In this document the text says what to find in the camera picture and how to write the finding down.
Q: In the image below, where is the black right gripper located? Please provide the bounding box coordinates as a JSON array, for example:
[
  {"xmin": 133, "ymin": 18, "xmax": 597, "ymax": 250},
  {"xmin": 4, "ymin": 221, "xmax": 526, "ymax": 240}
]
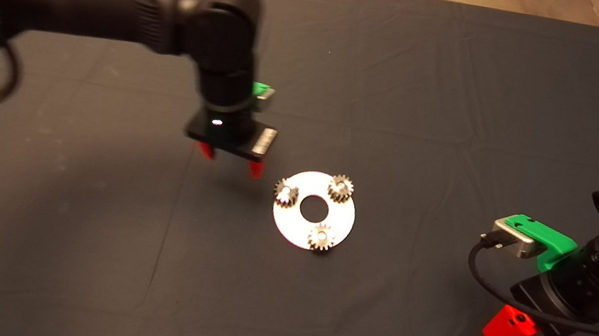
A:
[{"xmin": 481, "ymin": 265, "xmax": 598, "ymax": 336}]

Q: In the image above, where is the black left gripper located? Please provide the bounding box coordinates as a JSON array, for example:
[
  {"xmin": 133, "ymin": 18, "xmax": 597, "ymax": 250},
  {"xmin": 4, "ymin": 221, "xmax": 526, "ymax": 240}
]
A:
[{"xmin": 179, "ymin": 101, "xmax": 282, "ymax": 182}]

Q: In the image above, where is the small steel planetary gear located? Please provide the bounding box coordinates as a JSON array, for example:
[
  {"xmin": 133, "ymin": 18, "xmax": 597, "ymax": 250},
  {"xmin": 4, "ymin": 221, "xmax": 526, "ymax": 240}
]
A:
[
  {"xmin": 271, "ymin": 177, "xmax": 302, "ymax": 211},
  {"xmin": 326, "ymin": 172, "xmax": 358, "ymax": 206},
  {"xmin": 306, "ymin": 220, "xmax": 339, "ymax": 254}
]

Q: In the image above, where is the white round pegged plate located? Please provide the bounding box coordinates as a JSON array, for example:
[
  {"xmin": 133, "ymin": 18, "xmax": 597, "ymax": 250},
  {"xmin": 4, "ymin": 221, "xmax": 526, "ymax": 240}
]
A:
[{"xmin": 267, "ymin": 165, "xmax": 362, "ymax": 257}]

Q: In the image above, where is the dark grey table cloth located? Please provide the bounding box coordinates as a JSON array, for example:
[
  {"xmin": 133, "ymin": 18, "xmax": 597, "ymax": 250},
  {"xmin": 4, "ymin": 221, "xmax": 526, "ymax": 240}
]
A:
[{"xmin": 0, "ymin": 0, "xmax": 599, "ymax": 336}]

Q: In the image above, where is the left wrist green camera mount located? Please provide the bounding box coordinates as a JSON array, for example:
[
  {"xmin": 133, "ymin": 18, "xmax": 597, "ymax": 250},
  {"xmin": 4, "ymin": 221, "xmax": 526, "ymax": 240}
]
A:
[{"xmin": 250, "ymin": 81, "xmax": 274, "ymax": 101}]

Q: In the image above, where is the wrist green camera mount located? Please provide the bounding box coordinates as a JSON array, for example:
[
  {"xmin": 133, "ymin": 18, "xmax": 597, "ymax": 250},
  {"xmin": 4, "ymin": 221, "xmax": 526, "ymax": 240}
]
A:
[
  {"xmin": 250, "ymin": 81, "xmax": 274, "ymax": 101},
  {"xmin": 505, "ymin": 213, "xmax": 583, "ymax": 278}
]

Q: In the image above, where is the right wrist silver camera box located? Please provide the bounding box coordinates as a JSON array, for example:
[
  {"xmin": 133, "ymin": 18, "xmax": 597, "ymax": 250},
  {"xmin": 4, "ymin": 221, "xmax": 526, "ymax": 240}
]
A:
[{"xmin": 488, "ymin": 217, "xmax": 544, "ymax": 262}]

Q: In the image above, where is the right wrist green camera mount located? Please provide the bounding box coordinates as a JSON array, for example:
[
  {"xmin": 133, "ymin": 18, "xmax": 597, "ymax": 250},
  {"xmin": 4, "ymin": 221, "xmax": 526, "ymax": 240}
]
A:
[{"xmin": 505, "ymin": 213, "xmax": 583, "ymax": 278}]

